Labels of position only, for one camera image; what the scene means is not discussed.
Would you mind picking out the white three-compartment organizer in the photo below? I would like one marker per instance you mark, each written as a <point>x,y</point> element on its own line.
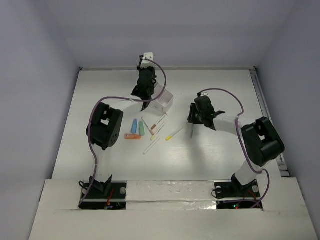
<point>164,102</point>

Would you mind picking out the black pen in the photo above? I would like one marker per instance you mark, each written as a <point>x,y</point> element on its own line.
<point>145,104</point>

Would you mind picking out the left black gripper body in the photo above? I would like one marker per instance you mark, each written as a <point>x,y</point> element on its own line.
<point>144,92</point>

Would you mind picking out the peach white marker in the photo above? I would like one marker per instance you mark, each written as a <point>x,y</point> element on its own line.
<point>147,126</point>

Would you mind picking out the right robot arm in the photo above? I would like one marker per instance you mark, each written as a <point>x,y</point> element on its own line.
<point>258,139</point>

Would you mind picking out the green capsule eraser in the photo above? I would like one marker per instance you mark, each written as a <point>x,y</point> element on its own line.
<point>141,128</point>

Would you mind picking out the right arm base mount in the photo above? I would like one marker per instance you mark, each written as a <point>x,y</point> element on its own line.
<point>234,195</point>

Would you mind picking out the pale yellow white marker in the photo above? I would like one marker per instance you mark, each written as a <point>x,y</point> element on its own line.
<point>157,131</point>

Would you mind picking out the yellow capped white marker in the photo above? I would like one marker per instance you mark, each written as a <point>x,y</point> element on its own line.
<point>174,133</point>

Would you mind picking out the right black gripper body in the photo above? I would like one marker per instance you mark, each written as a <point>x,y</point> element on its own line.
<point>196,117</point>

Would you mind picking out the orange capsule eraser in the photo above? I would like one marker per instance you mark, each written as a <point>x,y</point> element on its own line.
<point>132,136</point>

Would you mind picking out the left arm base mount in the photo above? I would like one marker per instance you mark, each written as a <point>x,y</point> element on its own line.
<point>109,195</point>

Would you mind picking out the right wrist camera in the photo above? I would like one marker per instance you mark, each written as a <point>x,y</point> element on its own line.
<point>203,94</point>

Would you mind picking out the brown white marker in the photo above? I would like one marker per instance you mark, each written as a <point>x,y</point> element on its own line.
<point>158,121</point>

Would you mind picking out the white marker pen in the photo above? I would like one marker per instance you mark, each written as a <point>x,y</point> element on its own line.
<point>151,145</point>

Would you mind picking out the blue capsule eraser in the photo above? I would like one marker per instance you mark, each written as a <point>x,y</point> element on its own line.
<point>134,126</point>

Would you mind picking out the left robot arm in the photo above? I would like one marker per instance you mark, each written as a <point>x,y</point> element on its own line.
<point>103,129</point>

